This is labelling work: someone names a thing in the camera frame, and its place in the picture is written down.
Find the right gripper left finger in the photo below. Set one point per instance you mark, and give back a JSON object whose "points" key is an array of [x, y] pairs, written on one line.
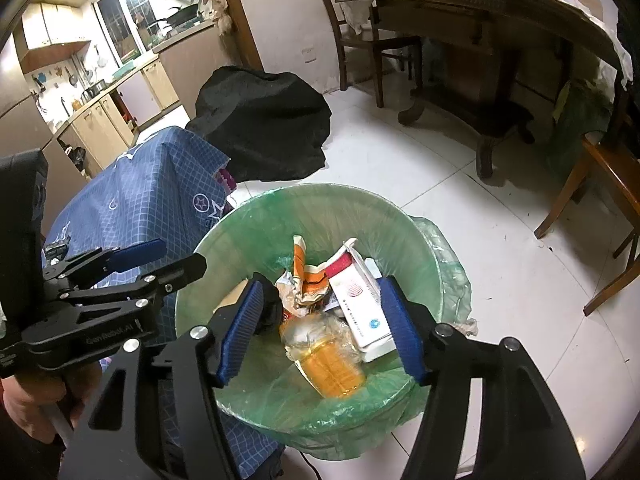
{"points": [[119, 435]]}

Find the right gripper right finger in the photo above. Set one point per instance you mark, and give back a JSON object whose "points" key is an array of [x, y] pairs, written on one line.
{"points": [[523, 432]]}

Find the clear plastic bag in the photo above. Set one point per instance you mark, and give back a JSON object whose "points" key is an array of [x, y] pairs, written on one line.
{"points": [[301, 336]]}

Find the yellow snack packet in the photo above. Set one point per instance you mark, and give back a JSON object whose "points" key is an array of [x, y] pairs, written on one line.
{"points": [[331, 375]]}

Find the orange white wrapper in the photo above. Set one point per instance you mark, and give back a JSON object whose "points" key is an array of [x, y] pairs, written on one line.
{"points": [[302, 288]]}

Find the white red medicine box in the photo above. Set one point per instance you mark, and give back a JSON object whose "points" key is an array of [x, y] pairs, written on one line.
{"points": [[359, 295]]}

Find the green-lined trash bin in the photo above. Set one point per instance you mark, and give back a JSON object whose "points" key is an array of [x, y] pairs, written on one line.
{"points": [[270, 394]]}

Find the kitchen base cabinets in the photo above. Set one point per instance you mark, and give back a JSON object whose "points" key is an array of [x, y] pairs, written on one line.
{"points": [[170, 77]]}

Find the kitchen window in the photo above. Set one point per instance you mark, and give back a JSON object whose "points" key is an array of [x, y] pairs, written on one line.
{"points": [[129, 26]]}

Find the person's left hand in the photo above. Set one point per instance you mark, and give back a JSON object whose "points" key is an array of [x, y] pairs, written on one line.
{"points": [[23, 396]]}

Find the blue star-pattern tablecloth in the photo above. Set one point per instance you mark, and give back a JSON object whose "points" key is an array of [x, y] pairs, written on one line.
{"points": [[172, 186]]}

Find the grey refrigerator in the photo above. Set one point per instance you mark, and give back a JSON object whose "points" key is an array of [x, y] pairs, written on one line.
{"points": [[23, 129]]}

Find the wooden chair near bin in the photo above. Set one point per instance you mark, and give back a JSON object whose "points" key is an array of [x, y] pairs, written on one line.
{"points": [[597, 210]]}

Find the black bag on floor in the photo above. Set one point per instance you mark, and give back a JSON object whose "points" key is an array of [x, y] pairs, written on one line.
{"points": [[271, 126]]}

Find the black wok on stove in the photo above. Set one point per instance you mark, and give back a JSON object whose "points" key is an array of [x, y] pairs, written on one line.
{"points": [[181, 16]]}

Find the dark wooden dining table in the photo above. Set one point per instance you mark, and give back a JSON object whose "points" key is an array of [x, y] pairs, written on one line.
{"points": [[493, 45]]}

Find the wooden chair by wall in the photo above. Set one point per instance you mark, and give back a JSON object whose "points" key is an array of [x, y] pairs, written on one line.
{"points": [[356, 26]]}

